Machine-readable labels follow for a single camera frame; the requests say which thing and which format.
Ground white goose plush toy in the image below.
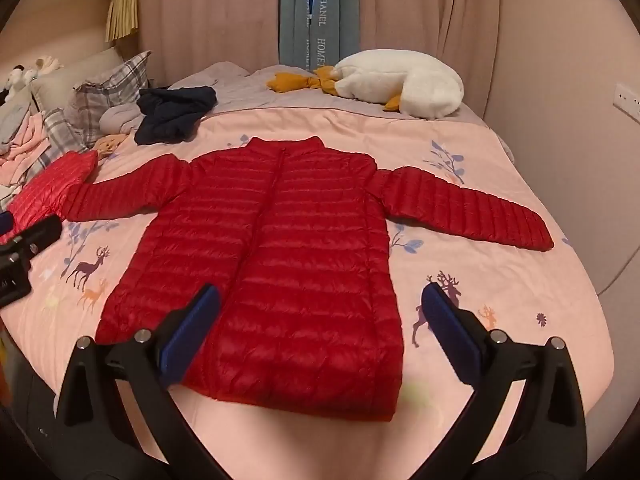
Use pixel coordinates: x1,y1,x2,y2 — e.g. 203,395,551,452
266,49,465,121

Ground red down jacket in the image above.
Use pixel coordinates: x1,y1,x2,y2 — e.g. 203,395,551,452
64,136,555,421

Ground blue-grey printed curtain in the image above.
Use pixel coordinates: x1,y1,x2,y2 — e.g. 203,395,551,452
276,0,362,73

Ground yellow hanging tassel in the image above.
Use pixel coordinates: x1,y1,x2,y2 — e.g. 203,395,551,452
105,0,138,43

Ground folded pink-red down jacket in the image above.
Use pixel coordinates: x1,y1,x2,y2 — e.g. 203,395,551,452
5,150,99,241

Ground small plaid pillow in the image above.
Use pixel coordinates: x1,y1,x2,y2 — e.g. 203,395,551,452
42,107,91,156

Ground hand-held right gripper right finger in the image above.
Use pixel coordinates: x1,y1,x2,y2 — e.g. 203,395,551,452
421,282,588,480

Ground white wall socket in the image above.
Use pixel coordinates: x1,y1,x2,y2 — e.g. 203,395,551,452
614,82,640,123

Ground navy blue garment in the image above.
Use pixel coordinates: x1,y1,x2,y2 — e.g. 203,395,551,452
134,86,217,146

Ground pink crumpled garment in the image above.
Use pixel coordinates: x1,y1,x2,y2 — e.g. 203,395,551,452
0,112,51,186

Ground grey crumpled garment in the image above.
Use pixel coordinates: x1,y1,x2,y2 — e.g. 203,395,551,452
0,102,32,146

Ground white dog plush toy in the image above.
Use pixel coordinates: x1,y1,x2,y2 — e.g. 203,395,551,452
2,65,38,95

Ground peach small cloth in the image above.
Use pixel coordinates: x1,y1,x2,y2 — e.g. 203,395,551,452
95,134,130,161

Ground large plaid pillow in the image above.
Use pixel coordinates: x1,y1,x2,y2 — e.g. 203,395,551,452
65,50,152,148

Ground rolled grey cloth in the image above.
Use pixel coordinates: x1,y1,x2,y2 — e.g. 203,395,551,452
99,105,146,136

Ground pink deer printed blanket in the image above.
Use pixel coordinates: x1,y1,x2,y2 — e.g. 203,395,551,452
0,107,616,480

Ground pink curtain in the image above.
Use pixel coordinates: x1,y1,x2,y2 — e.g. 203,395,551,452
137,0,281,88
357,0,506,106

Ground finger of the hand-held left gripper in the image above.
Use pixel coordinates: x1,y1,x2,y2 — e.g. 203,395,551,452
0,215,63,262

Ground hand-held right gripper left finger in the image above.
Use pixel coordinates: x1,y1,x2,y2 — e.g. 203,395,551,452
55,284,228,480

